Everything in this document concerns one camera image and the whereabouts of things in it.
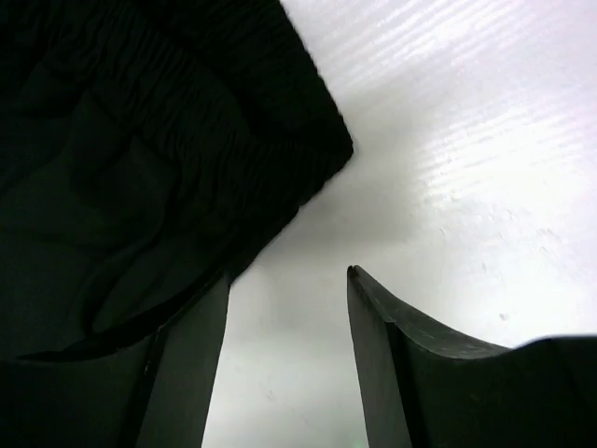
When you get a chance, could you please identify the black trousers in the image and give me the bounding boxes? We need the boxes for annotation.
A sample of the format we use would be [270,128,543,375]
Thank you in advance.
[1,1,354,358]

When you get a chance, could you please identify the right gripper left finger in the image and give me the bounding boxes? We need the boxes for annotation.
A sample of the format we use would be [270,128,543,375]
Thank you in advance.
[1,273,229,447]

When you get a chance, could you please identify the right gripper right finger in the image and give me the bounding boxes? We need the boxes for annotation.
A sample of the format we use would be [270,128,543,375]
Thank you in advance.
[347,266,596,447]

